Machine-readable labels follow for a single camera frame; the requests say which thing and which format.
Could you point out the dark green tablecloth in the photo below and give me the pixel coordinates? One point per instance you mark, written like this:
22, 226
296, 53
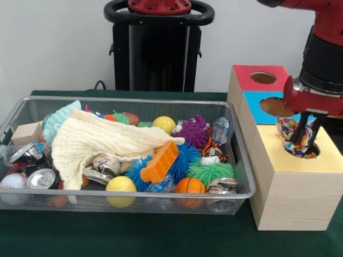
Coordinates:
134, 235

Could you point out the small print cloth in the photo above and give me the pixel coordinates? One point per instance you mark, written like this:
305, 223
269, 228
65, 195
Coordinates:
286, 128

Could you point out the purple spiky toy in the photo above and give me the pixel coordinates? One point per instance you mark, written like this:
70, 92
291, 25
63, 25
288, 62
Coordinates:
195, 132

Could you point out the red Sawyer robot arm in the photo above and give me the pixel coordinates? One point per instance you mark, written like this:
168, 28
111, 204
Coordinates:
324, 53

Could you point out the cream waffle cloth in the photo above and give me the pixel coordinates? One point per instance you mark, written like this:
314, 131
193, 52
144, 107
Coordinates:
101, 134

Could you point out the white baseball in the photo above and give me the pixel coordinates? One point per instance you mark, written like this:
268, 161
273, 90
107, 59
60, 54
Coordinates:
13, 180

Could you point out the clear mesh bin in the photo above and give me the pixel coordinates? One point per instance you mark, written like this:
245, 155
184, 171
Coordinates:
160, 206

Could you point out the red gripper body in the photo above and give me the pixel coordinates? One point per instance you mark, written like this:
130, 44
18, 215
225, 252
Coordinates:
305, 103

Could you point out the orange mini basketball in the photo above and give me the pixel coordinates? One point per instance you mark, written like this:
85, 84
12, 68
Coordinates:
190, 186

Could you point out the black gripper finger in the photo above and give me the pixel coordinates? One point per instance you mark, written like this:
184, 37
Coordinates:
313, 134
300, 128

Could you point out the blue spiky ball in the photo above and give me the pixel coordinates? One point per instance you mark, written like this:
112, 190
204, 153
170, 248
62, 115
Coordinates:
187, 158

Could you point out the green spiky ball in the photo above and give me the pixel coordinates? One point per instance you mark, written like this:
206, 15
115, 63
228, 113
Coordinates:
211, 171

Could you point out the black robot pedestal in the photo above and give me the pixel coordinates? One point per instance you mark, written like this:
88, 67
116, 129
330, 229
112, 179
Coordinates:
158, 53

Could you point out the wooden box with three holes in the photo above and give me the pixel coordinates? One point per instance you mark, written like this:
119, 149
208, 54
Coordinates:
294, 198

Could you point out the orange plastic block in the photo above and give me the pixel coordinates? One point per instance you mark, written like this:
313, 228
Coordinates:
160, 163

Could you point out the yellow plastic ball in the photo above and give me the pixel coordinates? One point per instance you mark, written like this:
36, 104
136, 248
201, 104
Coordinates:
163, 124
120, 184

